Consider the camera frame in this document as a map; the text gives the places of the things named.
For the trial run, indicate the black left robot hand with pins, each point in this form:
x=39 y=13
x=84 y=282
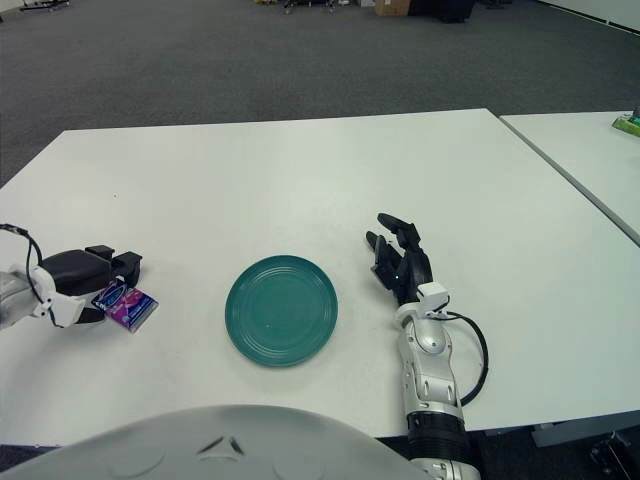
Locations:
x=75 y=272

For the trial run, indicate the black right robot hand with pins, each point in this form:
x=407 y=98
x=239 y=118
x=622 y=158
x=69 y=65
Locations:
x=412 y=270

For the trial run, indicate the purple blue gum pack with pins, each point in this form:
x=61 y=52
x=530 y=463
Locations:
x=132 y=310

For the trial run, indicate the teal ceramic plate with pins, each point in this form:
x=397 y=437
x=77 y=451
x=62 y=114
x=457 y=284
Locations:
x=282 y=312

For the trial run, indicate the grey robot torso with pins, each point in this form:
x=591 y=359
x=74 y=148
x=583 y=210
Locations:
x=210 y=450

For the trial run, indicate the green box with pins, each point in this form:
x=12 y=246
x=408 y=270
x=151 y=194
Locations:
x=630 y=125

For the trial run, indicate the black cabinet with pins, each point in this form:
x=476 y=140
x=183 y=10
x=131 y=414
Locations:
x=440 y=9

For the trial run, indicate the brown cardboard box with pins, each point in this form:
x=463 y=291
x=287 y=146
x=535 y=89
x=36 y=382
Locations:
x=392 y=6

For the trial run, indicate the black floor equipment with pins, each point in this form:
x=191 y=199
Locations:
x=45 y=5

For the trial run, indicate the black table foot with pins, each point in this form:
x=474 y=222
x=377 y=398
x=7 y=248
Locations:
x=615 y=452

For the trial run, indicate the black chair bases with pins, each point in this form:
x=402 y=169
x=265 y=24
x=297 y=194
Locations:
x=300 y=5

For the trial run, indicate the grey table frame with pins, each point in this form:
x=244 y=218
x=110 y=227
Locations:
x=575 y=434

